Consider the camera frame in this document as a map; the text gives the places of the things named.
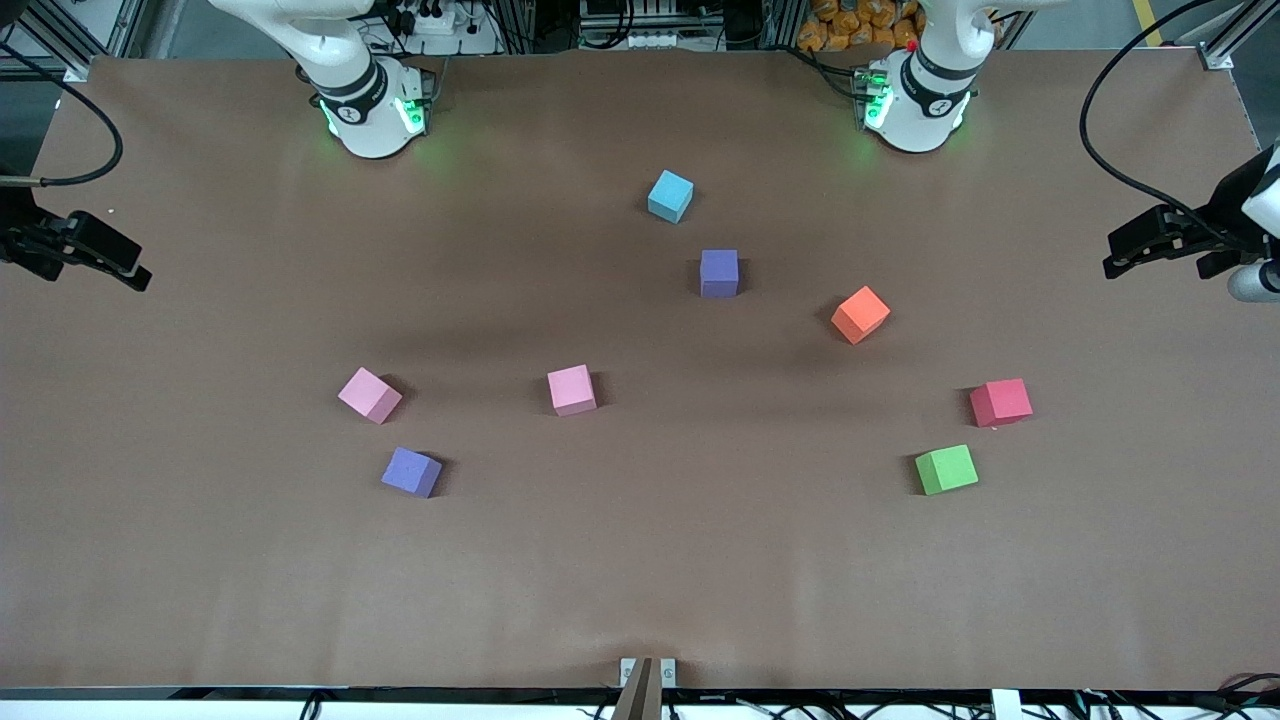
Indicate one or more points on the white power strip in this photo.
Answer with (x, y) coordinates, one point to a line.
(430, 22)

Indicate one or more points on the small metal bracket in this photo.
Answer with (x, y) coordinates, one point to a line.
(627, 672)

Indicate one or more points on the orange foam cube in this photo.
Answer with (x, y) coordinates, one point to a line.
(859, 314)

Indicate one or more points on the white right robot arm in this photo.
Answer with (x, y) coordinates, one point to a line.
(370, 120)

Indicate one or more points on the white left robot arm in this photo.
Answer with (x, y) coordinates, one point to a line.
(920, 110)

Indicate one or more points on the purple foam cube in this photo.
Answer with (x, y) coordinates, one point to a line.
(719, 274)
(410, 472)

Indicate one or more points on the equipment rack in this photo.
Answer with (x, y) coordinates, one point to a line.
(630, 20)

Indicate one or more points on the green foam cube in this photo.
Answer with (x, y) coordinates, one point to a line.
(946, 470)

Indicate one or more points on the red foam cube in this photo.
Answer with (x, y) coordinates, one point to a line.
(1000, 403)

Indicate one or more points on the light blue foam cube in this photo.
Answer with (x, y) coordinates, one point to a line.
(671, 197)

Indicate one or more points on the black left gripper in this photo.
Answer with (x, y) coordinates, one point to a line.
(1222, 216)

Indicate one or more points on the white block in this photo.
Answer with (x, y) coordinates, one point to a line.
(1006, 705)

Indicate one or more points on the brown wooden post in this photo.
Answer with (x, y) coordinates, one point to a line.
(638, 695)

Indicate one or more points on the bag of orange items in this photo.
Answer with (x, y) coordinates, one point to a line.
(850, 25)

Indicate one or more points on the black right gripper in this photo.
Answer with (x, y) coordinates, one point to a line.
(20, 243)

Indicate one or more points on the pink foam cube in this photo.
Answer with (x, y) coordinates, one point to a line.
(368, 395)
(571, 390)

